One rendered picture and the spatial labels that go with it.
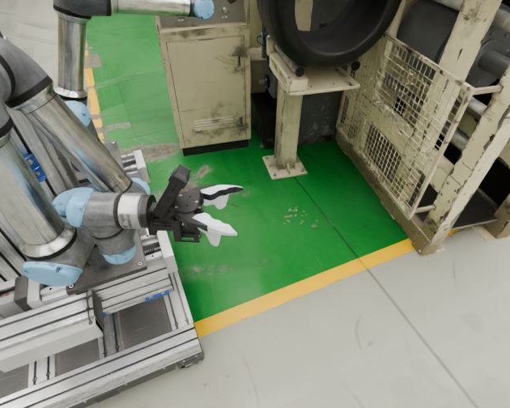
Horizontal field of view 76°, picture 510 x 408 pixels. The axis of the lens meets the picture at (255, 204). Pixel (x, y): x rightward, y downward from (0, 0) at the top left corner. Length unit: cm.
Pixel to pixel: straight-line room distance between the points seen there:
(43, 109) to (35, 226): 23
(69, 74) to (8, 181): 77
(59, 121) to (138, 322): 99
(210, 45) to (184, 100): 40
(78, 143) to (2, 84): 17
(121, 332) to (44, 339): 45
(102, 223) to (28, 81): 29
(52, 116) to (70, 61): 67
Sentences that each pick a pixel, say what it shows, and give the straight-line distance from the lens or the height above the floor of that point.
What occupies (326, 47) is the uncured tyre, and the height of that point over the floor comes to 92.
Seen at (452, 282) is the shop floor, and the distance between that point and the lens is 209.
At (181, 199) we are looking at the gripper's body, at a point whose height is 107.
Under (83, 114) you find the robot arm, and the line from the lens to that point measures 137.
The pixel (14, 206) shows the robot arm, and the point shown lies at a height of 109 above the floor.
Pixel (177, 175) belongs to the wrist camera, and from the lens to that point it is 62.
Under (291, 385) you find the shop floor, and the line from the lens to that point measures 161.
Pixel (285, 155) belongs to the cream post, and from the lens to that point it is 234.
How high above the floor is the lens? 154
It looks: 45 degrees down
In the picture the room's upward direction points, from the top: straight up
